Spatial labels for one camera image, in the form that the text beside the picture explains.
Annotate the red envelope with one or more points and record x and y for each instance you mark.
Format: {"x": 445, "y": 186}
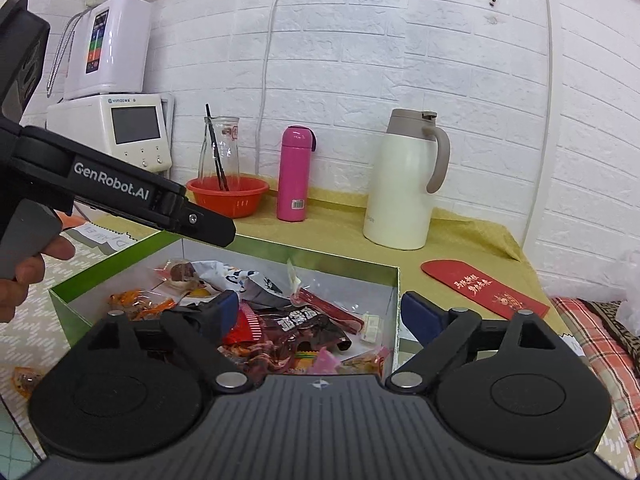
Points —
{"x": 480, "y": 287}

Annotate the black straws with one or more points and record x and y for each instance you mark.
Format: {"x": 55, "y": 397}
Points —
{"x": 217, "y": 152}

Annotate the small orange snack packet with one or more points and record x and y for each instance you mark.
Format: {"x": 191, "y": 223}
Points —
{"x": 127, "y": 301}
{"x": 160, "y": 309}
{"x": 27, "y": 379}

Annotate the plaid blanket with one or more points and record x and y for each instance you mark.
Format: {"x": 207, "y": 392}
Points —
{"x": 595, "y": 330}

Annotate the white and blue snack packet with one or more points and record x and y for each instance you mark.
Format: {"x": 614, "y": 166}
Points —
{"x": 235, "y": 277}

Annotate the white dispenser with screen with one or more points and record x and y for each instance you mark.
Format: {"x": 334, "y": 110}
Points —
{"x": 135, "y": 125}

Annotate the red striped candy packet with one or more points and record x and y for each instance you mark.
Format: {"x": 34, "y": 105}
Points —
{"x": 245, "y": 327}

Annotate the dark round snack packet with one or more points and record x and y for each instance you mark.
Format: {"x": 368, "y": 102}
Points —
{"x": 180, "y": 272}

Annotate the small white candy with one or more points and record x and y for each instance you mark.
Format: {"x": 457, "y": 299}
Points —
{"x": 371, "y": 327}

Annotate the red plastic basket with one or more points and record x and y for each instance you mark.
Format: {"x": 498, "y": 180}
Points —
{"x": 225, "y": 205}

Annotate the peach coloured snack packet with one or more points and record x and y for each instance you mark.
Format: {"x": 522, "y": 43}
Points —
{"x": 367, "y": 360}

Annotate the red sausage stick packet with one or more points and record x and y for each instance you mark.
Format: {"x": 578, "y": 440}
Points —
{"x": 325, "y": 307}

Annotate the green cardboard box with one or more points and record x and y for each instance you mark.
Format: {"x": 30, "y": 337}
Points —
{"x": 65, "y": 310}

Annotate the person's left hand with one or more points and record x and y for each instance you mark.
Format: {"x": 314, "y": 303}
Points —
{"x": 20, "y": 295}

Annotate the dark brown snack packet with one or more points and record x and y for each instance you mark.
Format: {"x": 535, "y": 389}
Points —
{"x": 295, "y": 330}

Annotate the pink thermos bottle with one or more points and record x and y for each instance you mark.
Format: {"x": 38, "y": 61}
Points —
{"x": 292, "y": 175}

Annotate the yellow tablecloth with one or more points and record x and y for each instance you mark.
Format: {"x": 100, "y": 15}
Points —
{"x": 325, "y": 240}

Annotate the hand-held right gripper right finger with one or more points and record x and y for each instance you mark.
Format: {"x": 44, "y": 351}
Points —
{"x": 419, "y": 316}

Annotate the clear plastic bag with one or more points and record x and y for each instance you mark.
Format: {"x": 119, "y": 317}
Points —
{"x": 627, "y": 290}

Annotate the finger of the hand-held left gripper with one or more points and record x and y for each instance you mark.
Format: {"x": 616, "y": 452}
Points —
{"x": 207, "y": 224}

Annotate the white water purifier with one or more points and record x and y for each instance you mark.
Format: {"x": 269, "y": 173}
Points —
{"x": 120, "y": 45}

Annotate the glass carafe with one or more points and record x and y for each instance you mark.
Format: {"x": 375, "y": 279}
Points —
{"x": 232, "y": 155}

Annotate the cream thermos jug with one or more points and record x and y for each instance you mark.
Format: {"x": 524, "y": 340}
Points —
{"x": 395, "y": 195}

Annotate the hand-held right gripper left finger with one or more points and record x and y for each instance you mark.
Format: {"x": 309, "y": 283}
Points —
{"x": 225, "y": 311}

